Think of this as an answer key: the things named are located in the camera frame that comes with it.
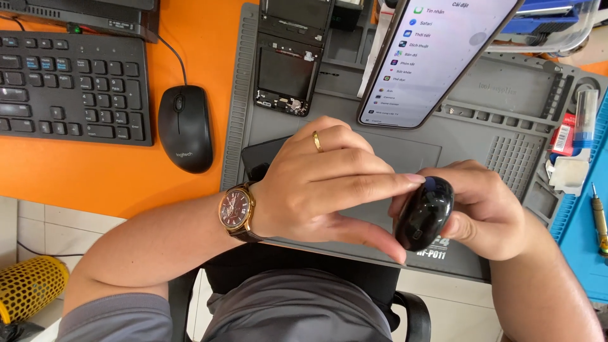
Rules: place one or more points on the small black box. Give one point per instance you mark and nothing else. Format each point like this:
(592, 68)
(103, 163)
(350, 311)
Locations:
(346, 14)

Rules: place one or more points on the black plastic bag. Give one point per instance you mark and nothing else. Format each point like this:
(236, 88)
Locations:
(19, 331)

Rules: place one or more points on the clear plastic container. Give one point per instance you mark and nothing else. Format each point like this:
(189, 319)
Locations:
(546, 23)

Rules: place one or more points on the red small packet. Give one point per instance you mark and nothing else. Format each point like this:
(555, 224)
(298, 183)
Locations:
(563, 135)

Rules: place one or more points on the smartphone with lit screen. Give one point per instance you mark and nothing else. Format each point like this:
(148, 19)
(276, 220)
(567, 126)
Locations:
(427, 61)

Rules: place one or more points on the opened black phone frame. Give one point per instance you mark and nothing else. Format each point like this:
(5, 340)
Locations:
(285, 71)

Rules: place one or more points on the clear tube blue band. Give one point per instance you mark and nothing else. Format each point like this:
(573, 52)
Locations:
(585, 118)

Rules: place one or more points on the black smartphone dark screen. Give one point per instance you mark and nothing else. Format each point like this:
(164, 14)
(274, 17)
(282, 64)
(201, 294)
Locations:
(259, 154)

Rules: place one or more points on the blue silicone mat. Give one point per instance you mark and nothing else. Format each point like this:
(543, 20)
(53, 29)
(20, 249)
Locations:
(582, 247)

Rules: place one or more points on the white plastic holder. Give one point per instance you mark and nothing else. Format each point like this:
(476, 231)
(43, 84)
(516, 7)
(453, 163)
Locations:
(570, 173)

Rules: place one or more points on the person's right hand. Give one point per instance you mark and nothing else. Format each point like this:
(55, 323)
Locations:
(494, 213)

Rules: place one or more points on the black computer keyboard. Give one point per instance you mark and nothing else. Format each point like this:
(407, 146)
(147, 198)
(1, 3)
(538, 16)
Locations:
(71, 85)

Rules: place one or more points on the grey silicone repair mat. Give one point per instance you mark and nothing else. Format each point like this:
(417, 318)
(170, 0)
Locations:
(498, 104)

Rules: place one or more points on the black computer mouse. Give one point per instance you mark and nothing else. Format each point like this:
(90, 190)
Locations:
(185, 128)

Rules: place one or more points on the grey shirt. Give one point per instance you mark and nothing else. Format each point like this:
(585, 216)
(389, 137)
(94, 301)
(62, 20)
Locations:
(285, 313)

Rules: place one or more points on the yellow perforated cylinder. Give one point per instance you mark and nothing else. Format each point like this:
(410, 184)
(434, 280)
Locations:
(31, 287)

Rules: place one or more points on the glossy black earbud case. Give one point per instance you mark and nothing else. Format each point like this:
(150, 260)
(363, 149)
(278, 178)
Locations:
(425, 213)

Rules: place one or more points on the black phone back housing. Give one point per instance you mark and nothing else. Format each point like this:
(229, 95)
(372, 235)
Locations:
(294, 16)

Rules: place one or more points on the person's left hand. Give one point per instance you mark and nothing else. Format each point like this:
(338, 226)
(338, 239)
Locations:
(304, 190)

